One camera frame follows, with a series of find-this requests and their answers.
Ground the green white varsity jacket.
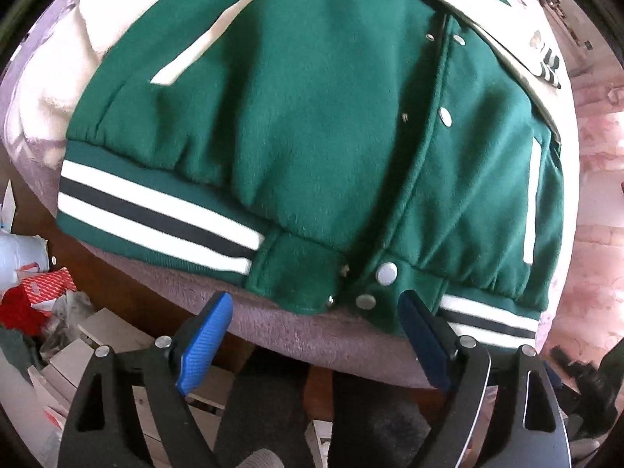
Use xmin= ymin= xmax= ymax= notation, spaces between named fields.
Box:
xmin=19 ymin=0 xmax=569 ymax=352

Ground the white plastic bag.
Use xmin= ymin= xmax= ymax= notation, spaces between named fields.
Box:
xmin=0 ymin=234 xmax=50 ymax=292

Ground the floral fleece bed blanket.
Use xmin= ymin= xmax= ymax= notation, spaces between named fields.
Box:
xmin=0 ymin=0 xmax=624 ymax=391

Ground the red patterned box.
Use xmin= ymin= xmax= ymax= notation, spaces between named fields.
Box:
xmin=0 ymin=267 xmax=77 ymax=337

